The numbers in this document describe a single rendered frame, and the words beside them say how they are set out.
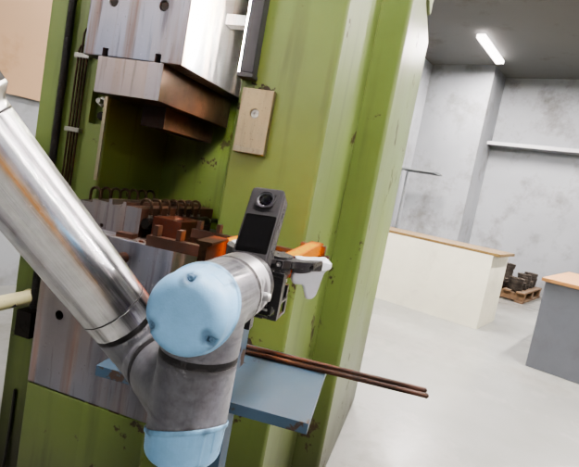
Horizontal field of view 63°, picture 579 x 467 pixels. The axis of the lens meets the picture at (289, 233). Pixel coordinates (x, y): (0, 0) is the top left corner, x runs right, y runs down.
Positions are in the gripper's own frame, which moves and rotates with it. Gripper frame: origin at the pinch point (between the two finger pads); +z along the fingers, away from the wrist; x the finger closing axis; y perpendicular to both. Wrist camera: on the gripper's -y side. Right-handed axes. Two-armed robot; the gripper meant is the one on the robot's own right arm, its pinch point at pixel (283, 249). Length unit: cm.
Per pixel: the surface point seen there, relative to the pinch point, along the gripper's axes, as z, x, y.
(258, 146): 52, -23, -18
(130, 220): 42, -51, 7
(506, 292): 702, 203, 90
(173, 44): 41, -46, -39
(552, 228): 836, 285, -19
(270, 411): 5.9, 1.7, 28.7
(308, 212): 53, -7, -4
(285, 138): 53, -16, -22
